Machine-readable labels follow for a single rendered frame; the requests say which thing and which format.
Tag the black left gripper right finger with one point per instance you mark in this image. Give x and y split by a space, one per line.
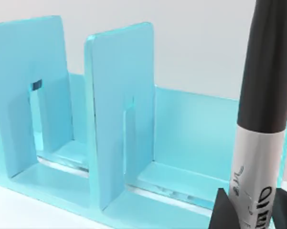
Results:
286 210

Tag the light blue upright rack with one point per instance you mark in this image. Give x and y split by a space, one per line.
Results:
124 124

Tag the black and white marker pen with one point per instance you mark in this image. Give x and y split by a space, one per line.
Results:
262 95

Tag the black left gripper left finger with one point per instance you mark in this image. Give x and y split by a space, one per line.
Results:
219 210

